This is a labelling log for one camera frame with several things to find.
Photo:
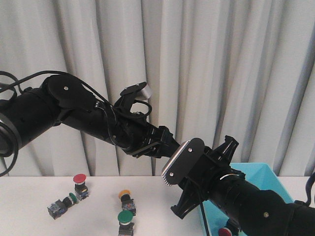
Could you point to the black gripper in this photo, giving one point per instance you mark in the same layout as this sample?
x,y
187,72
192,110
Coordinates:
x,y
204,180
137,138

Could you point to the red push button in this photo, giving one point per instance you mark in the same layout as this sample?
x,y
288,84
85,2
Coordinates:
x,y
230,229
81,190

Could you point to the green push button front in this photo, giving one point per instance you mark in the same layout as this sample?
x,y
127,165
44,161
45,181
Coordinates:
x,y
126,225

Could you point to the red push button back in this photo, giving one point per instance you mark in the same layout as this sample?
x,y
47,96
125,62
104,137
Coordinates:
x,y
81,190

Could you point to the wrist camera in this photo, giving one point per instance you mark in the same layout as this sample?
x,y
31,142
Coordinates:
x,y
182,161
140,91

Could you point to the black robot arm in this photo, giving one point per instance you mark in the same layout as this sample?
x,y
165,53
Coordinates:
x,y
264,212
64,99

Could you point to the yellow push button back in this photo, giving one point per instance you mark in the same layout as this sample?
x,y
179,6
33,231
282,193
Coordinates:
x,y
127,202

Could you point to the light blue plastic box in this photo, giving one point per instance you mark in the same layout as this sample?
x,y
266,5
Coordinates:
x,y
258,174

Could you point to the red push button front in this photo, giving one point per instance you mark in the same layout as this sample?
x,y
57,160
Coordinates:
x,y
230,229

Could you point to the green push button lying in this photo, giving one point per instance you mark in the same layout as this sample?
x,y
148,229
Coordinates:
x,y
60,207

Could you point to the white pleated curtain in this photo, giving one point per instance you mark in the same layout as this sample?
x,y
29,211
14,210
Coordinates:
x,y
244,68

